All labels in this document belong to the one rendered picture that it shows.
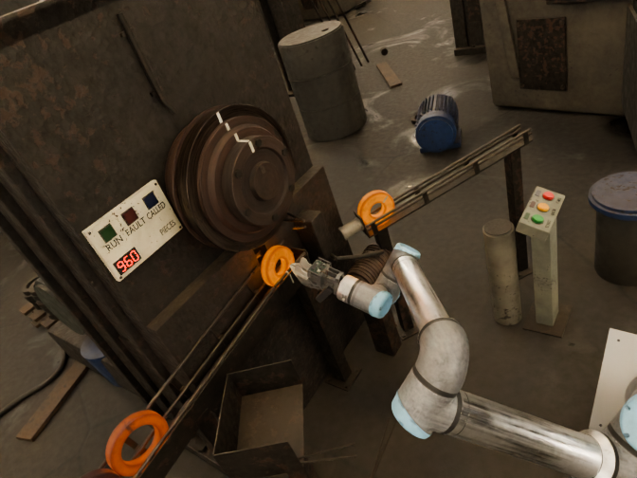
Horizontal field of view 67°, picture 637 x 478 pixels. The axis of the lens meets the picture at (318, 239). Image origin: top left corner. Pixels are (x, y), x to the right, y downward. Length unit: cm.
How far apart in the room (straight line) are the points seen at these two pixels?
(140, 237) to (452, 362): 94
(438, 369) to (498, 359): 111
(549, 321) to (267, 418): 133
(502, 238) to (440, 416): 99
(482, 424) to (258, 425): 64
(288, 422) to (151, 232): 69
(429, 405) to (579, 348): 121
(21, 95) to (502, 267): 174
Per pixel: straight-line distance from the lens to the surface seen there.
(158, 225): 154
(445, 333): 117
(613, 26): 367
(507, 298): 223
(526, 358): 224
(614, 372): 176
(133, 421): 153
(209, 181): 144
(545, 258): 208
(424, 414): 119
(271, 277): 175
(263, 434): 150
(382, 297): 156
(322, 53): 419
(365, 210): 193
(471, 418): 125
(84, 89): 145
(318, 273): 161
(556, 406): 212
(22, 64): 140
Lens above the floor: 176
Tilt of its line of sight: 34 degrees down
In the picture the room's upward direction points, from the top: 21 degrees counter-clockwise
